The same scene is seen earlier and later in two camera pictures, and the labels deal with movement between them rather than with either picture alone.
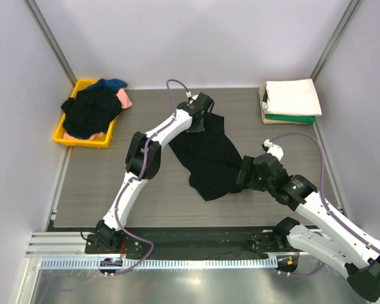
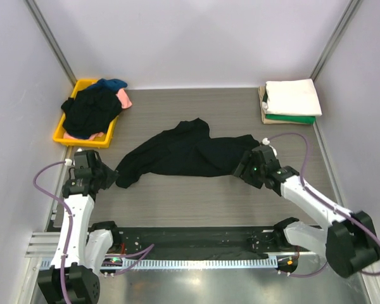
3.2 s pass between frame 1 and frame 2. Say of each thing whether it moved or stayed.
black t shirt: moved
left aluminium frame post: stayed
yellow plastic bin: stayed
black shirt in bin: stayed
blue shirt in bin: stayed
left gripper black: moved
